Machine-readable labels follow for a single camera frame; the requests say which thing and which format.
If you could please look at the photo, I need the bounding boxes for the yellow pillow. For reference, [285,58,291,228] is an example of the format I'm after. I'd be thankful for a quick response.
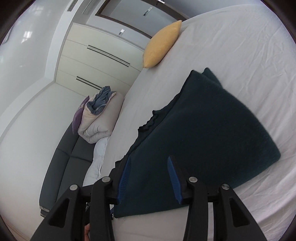
[143,20,182,68]

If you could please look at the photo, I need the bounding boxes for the white crumpled blanket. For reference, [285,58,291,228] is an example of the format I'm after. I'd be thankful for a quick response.
[83,137,109,187]

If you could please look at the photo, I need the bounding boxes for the cream wardrobe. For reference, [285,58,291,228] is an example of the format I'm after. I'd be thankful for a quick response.
[55,23,144,96]

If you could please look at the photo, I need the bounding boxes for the dark green knit sweater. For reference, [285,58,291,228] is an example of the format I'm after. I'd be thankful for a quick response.
[114,68,280,218]

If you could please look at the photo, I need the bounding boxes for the white bed sheet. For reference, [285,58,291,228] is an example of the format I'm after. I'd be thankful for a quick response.
[101,4,295,240]

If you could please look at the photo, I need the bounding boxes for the person's left hand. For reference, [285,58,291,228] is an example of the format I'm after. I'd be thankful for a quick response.
[84,224,90,241]

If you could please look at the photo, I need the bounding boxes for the purple pillow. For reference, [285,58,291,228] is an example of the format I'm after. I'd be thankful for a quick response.
[72,96,90,134]

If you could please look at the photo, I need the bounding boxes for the white door with handle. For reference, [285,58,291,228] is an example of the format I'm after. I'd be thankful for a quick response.
[96,0,188,39]

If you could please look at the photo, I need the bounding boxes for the folded beige duvet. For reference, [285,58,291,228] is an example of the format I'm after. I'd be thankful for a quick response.
[77,86,124,144]

